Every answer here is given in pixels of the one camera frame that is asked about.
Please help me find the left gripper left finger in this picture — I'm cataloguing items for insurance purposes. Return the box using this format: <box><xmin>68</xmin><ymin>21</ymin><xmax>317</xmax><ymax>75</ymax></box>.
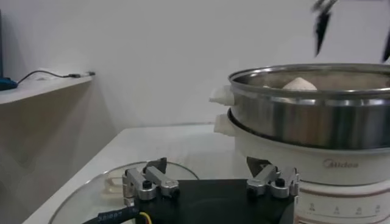
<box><xmin>122</xmin><ymin>157</ymin><xmax>180</xmax><ymax>201</ymax></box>

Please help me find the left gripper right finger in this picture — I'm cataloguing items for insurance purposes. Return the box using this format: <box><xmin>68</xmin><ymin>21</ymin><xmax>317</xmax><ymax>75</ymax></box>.
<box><xmin>246</xmin><ymin>156</ymin><xmax>301</xmax><ymax>200</ymax></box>

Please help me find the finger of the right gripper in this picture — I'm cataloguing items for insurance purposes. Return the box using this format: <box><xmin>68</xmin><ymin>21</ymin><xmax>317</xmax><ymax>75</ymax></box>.
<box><xmin>382</xmin><ymin>27</ymin><xmax>390</xmax><ymax>63</ymax></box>
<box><xmin>310</xmin><ymin>0</ymin><xmax>339</xmax><ymax>58</ymax></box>

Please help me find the white steamed baozi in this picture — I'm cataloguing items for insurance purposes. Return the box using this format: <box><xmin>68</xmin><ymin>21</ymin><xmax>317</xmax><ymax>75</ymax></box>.
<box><xmin>282</xmin><ymin>77</ymin><xmax>318</xmax><ymax>91</ymax></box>

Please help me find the glass lid with cream handle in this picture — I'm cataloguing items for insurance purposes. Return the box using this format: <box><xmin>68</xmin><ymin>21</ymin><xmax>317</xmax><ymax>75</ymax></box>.
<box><xmin>48</xmin><ymin>160</ymin><xmax>200</xmax><ymax>224</ymax></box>

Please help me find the stainless steel steamer basket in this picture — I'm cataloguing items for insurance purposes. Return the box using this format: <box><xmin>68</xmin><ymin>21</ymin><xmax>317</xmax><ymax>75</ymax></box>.
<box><xmin>209</xmin><ymin>63</ymin><xmax>390</xmax><ymax>150</ymax></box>

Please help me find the white electric cooker base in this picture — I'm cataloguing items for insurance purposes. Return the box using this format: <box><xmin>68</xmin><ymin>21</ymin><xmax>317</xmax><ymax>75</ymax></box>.
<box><xmin>213</xmin><ymin>114</ymin><xmax>390</xmax><ymax>224</ymax></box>

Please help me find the white side table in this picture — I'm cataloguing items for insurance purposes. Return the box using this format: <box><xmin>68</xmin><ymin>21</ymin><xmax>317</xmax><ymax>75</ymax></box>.
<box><xmin>0</xmin><ymin>74</ymin><xmax>94</xmax><ymax>106</ymax></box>

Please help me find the blue computer mouse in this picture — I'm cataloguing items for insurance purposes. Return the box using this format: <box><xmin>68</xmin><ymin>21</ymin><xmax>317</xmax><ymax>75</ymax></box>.
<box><xmin>0</xmin><ymin>77</ymin><xmax>18</xmax><ymax>91</ymax></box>

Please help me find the dark monitor edge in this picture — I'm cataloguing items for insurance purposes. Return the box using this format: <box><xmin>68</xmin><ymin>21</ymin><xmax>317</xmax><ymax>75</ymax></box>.
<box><xmin>0</xmin><ymin>9</ymin><xmax>4</xmax><ymax>79</ymax></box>

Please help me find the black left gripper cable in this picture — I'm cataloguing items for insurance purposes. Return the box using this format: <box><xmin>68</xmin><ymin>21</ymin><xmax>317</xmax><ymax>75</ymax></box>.
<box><xmin>82</xmin><ymin>206</ymin><xmax>153</xmax><ymax>224</ymax></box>

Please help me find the black charging cable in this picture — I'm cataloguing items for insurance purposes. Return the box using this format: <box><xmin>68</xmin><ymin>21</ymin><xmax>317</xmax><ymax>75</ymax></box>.
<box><xmin>16</xmin><ymin>69</ymin><xmax>83</xmax><ymax>85</ymax></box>

